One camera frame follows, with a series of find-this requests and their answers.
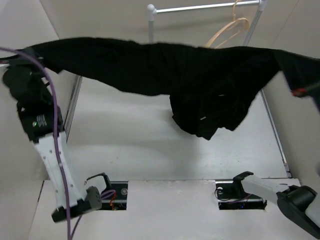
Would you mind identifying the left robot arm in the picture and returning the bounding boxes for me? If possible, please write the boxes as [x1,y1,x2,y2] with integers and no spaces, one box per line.
[0,47,112,223]

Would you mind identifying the white clothes rack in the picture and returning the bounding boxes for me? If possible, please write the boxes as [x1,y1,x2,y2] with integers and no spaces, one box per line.
[143,0,267,48]

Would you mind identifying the beige plastic hanger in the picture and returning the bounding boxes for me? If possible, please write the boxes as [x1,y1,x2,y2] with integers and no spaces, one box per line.
[204,0,250,49]

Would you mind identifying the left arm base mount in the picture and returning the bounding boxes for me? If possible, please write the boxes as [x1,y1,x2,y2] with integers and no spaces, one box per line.
[101,181,129,211]

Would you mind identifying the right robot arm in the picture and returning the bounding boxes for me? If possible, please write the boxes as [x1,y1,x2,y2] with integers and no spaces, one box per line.
[231,171,320,240]

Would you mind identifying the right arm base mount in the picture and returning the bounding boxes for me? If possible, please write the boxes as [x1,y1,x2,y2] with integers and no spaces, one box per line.
[214,180,268,210]

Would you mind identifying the black trousers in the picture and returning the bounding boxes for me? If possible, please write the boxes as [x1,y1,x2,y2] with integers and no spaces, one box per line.
[32,37,320,140]

